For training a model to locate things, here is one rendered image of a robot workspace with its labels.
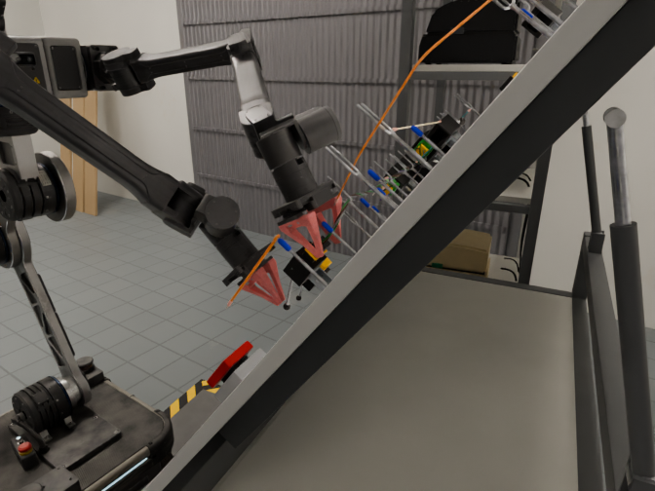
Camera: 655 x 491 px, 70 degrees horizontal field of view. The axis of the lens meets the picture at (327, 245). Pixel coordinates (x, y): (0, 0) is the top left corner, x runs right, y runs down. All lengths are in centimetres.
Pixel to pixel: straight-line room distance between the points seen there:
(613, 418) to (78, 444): 161
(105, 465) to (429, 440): 118
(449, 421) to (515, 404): 15
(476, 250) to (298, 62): 250
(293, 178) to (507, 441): 63
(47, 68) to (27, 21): 539
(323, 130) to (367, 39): 280
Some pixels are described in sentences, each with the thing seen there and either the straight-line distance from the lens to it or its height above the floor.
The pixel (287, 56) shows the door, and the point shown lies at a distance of 394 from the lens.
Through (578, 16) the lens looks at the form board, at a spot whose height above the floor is 148.
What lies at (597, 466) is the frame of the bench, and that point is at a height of 80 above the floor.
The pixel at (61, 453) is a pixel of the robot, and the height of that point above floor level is 26.
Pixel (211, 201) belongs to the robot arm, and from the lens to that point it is 80.
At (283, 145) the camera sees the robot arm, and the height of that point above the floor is 134.
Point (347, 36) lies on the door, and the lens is 362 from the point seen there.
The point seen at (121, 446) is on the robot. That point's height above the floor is 24.
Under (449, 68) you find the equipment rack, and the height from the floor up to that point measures 145.
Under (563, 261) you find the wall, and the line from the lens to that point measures 332.
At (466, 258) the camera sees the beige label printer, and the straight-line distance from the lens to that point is 178.
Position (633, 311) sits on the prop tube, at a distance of 54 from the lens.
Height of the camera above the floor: 145
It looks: 21 degrees down
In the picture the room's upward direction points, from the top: straight up
